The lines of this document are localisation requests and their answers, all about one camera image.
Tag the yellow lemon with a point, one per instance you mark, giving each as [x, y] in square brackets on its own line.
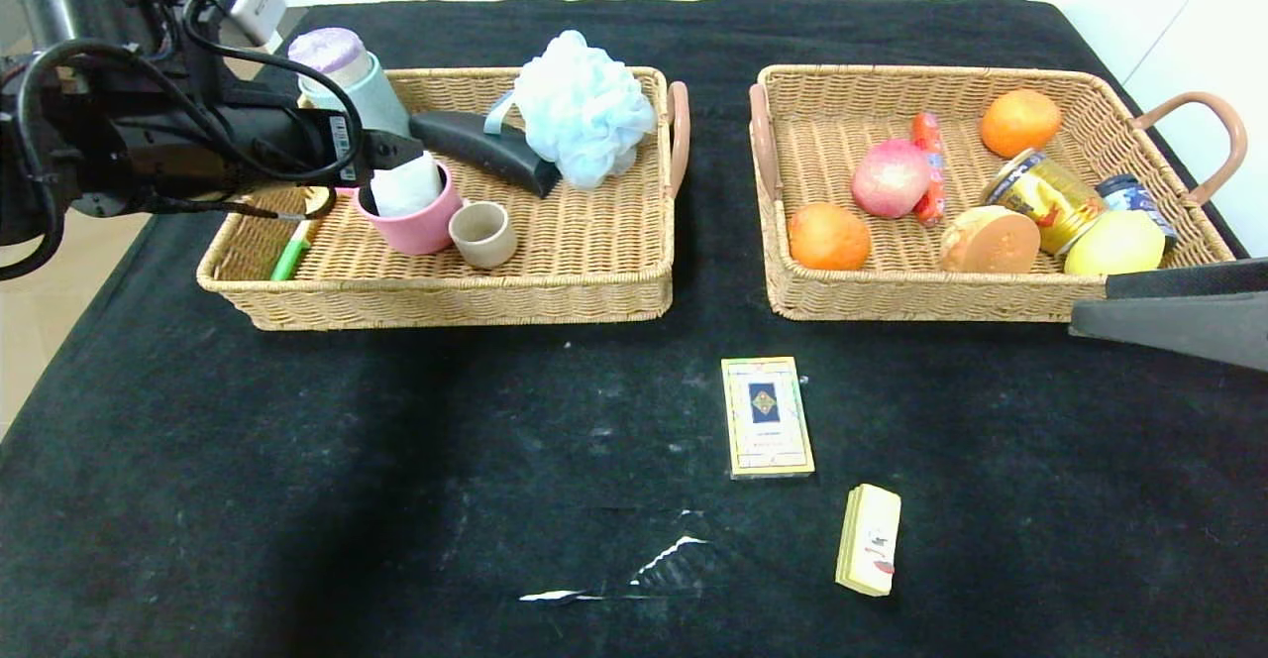
[1114, 245]

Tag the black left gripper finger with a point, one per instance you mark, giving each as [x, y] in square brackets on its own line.
[391, 153]

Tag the small yellow block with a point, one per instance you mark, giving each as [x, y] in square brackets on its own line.
[870, 544]

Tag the yellow drink can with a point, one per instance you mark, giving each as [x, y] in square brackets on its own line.
[1045, 197]

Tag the clear plastic film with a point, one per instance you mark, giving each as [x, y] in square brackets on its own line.
[684, 559]

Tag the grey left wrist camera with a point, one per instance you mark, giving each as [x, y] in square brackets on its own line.
[260, 4]

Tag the black curved case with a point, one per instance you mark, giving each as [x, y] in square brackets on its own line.
[480, 148]

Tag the light blue bath loofah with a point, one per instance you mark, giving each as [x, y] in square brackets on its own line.
[584, 108]

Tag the wicker basket with toiletries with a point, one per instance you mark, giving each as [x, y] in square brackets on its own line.
[594, 242]

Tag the pink peach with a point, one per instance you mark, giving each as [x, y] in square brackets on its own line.
[890, 180]

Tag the red sausage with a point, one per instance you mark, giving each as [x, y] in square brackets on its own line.
[929, 138]

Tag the wicker basket with food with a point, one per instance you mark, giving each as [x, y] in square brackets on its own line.
[822, 153]

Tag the smooth tangerine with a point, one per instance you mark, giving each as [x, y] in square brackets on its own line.
[1020, 123]

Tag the white soap bar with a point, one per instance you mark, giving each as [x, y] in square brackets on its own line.
[406, 192]

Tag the rough-skinned orange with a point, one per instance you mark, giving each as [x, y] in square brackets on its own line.
[829, 237]

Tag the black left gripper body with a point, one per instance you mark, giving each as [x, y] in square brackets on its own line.
[342, 147]

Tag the pink saucepan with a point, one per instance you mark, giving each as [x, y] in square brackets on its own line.
[421, 232]

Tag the blue tin can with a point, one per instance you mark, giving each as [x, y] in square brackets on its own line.
[1139, 194]

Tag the teal bottle with purple cap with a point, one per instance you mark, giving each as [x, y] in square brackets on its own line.
[332, 49]

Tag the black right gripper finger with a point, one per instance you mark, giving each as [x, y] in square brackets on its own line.
[1189, 329]
[1199, 279]

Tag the brown bread bun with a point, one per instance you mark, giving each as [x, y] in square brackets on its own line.
[989, 242]

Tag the playing card box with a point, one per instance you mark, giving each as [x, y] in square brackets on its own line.
[768, 420]

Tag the small white paper scrap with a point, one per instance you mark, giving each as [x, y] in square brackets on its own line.
[555, 596]

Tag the beige cup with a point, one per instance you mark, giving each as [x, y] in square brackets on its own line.
[483, 235]

